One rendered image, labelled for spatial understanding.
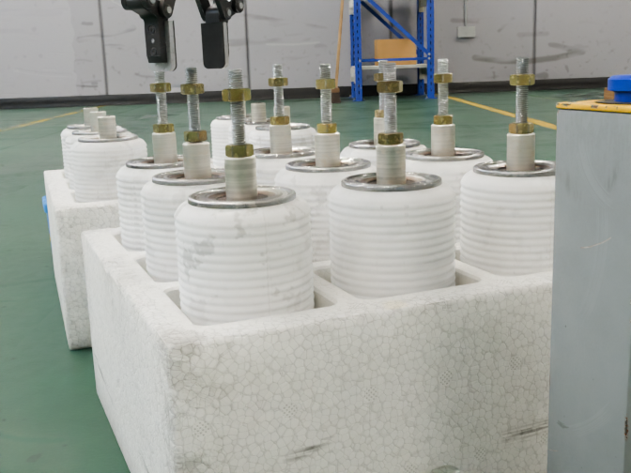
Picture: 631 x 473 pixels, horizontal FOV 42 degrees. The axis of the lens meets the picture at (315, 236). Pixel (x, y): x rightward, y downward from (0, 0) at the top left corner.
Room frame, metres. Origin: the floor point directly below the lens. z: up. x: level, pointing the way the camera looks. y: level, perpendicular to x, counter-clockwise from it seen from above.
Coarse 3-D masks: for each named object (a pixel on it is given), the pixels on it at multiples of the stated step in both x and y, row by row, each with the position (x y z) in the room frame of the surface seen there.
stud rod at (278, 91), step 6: (276, 66) 0.83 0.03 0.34; (276, 72) 0.83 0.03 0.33; (276, 90) 0.83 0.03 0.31; (282, 90) 0.83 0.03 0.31; (276, 96) 0.83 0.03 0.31; (282, 96) 0.83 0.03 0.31; (276, 102) 0.83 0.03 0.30; (282, 102) 0.83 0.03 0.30; (276, 108) 0.83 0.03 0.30; (282, 108) 0.83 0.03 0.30; (276, 114) 0.83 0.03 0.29; (282, 114) 0.83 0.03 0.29
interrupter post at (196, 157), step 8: (184, 144) 0.67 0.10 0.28; (192, 144) 0.67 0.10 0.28; (200, 144) 0.67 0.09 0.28; (208, 144) 0.67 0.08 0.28; (184, 152) 0.67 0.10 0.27; (192, 152) 0.67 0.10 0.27; (200, 152) 0.67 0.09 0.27; (208, 152) 0.67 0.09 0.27; (184, 160) 0.67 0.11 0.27; (192, 160) 0.67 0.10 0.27; (200, 160) 0.67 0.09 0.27; (208, 160) 0.67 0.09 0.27; (184, 168) 0.67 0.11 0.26; (192, 168) 0.67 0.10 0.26; (200, 168) 0.67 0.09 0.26; (208, 168) 0.67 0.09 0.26; (192, 176) 0.67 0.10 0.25; (200, 176) 0.67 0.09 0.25; (208, 176) 0.67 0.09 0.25
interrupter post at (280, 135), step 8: (272, 128) 0.82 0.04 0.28; (280, 128) 0.82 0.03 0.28; (288, 128) 0.82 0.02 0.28; (272, 136) 0.82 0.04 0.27; (280, 136) 0.82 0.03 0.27; (288, 136) 0.82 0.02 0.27; (272, 144) 0.82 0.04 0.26; (280, 144) 0.82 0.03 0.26; (288, 144) 0.82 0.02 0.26; (272, 152) 0.82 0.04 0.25; (280, 152) 0.82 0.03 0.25; (288, 152) 0.82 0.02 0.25
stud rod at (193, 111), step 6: (186, 72) 0.67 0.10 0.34; (192, 72) 0.67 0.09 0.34; (192, 78) 0.67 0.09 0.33; (192, 96) 0.67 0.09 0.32; (192, 102) 0.67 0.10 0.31; (198, 102) 0.67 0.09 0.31; (192, 108) 0.67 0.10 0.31; (198, 108) 0.67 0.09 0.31; (192, 114) 0.67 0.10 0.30; (198, 114) 0.68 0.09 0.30; (192, 120) 0.67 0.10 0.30; (198, 120) 0.67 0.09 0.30; (192, 126) 0.67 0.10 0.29; (198, 126) 0.67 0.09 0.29
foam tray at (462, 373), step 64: (128, 256) 0.70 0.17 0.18; (128, 320) 0.59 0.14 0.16; (256, 320) 0.51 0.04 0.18; (320, 320) 0.51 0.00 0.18; (384, 320) 0.52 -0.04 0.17; (448, 320) 0.54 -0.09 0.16; (512, 320) 0.56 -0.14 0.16; (128, 384) 0.62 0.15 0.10; (192, 384) 0.47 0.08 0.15; (256, 384) 0.49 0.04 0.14; (320, 384) 0.51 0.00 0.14; (384, 384) 0.52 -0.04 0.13; (448, 384) 0.54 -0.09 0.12; (512, 384) 0.56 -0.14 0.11; (128, 448) 0.64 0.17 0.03; (192, 448) 0.47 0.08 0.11; (256, 448) 0.49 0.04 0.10; (320, 448) 0.50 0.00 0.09; (384, 448) 0.52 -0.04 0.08; (448, 448) 0.54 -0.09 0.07; (512, 448) 0.56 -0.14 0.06
